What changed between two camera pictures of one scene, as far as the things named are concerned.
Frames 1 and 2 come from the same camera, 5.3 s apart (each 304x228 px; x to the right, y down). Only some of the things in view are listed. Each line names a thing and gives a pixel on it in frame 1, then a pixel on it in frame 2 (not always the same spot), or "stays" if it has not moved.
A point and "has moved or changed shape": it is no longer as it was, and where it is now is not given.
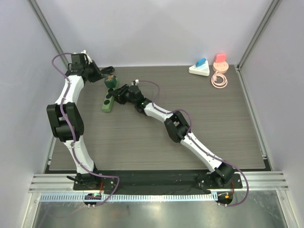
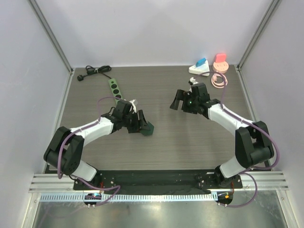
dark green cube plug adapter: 110,81 -> 148,129
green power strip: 108,102 has moved or changed shape
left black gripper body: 93,74 -> 131,121
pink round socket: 221,67 stays
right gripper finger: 116,91 -> 179,96
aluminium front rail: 64,183 stays
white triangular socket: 203,70 stays
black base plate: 163,181 stays
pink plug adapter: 220,57 stays
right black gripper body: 120,95 -> 185,102
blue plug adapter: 200,61 stays
